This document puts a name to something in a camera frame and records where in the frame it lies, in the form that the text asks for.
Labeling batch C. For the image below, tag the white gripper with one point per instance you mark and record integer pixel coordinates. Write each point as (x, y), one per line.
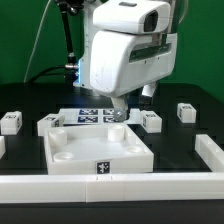
(134, 47)

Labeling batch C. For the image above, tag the white square table top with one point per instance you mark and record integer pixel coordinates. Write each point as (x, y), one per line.
(96, 149)

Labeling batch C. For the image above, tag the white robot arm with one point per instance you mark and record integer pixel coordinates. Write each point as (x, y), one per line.
(83, 82)

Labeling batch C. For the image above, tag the white marker tag sheet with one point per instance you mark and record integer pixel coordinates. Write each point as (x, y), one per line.
(73, 116)

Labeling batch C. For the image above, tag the white left fence piece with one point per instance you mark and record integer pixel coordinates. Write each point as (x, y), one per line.
(2, 146)

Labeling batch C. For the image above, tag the white front fence wall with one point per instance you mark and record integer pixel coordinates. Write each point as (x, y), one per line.
(106, 188)

